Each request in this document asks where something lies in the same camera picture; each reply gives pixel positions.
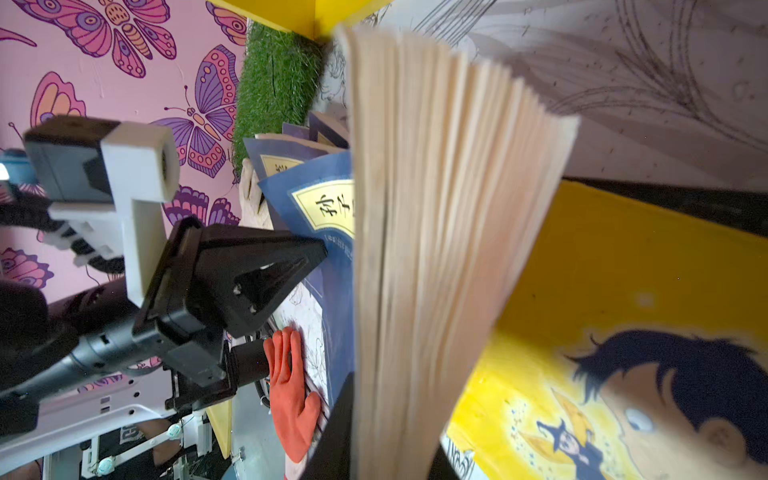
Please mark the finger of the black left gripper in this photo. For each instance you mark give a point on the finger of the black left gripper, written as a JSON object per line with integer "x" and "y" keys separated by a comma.
{"x": 224, "y": 276}

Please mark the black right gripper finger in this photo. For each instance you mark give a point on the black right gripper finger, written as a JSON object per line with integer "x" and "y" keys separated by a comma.
{"x": 331, "y": 458}

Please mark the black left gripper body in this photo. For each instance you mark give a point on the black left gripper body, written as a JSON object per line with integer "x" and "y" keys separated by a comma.
{"x": 47, "y": 350}

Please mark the blue book yellow label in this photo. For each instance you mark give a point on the blue book yellow label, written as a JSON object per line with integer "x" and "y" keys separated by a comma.
{"x": 455, "y": 164}

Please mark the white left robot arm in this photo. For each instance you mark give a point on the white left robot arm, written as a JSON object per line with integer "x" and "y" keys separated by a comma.
{"x": 135, "y": 395}

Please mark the red rubber glove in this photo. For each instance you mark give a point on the red rubber glove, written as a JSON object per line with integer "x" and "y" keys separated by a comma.
{"x": 295, "y": 412}

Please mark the green artificial grass mat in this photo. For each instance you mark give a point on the green artificial grass mat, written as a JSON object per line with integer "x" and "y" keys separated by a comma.
{"x": 278, "y": 83}

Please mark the yellow pink blue bookshelf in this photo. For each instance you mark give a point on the yellow pink blue bookshelf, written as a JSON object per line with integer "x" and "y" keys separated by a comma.
{"x": 312, "y": 19}

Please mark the yellow cartoon boy book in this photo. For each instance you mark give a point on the yellow cartoon boy book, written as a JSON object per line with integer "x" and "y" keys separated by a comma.
{"x": 633, "y": 347}

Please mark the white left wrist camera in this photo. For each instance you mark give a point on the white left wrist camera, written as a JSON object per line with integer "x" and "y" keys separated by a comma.
{"x": 109, "y": 181}

